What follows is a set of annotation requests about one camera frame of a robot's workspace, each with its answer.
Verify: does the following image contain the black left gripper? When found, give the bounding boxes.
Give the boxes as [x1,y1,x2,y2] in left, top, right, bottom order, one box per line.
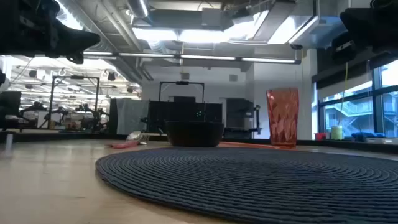
[17,0,101,65]

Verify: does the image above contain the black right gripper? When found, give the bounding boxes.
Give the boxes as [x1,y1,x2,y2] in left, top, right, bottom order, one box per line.
[331,6,398,65]

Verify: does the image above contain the fork with pink-red handle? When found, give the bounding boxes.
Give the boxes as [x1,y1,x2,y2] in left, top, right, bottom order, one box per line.
[110,133,150,149]

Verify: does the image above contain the orange faceted plastic tumbler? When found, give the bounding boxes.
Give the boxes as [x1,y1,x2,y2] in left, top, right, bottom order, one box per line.
[266,87,300,150]

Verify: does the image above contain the black bowl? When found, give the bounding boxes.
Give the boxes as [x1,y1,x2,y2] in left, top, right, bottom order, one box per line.
[165,121,225,148]

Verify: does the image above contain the grey cloth panel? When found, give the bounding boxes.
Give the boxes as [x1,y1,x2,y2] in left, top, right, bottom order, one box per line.
[115,97,150,136]

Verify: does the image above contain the blue bundle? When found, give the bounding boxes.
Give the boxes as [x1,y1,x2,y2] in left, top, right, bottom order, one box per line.
[351,131,387,142]

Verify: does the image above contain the green yellow bottle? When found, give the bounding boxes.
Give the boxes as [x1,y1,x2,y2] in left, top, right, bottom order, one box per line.
[330,124,344,141]

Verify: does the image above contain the black partition cabinet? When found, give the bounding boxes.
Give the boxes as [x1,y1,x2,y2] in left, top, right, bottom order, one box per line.
[147,98,223,135]

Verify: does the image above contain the long linear ceiling light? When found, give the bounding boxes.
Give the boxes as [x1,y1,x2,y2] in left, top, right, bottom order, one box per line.
[83,50,302,65]

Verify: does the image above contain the grey ceiling box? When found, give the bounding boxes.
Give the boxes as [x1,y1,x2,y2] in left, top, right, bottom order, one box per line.
[201,7,223,27]

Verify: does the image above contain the round dark woven placemat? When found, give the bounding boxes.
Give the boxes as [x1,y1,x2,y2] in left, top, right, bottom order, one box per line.
[95,147,398,224]

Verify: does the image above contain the black camera gantry frame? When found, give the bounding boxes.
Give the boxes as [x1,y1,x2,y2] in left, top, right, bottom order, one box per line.
[47,75,101,127]
[159,80,206,102]

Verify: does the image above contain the round silver ceiling duct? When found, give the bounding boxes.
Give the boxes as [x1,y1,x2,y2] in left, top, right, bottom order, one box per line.
[126,0,150,19]

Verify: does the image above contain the rectangular metal air duct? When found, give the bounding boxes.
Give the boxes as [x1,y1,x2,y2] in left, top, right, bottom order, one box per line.
[251,0,321,45]

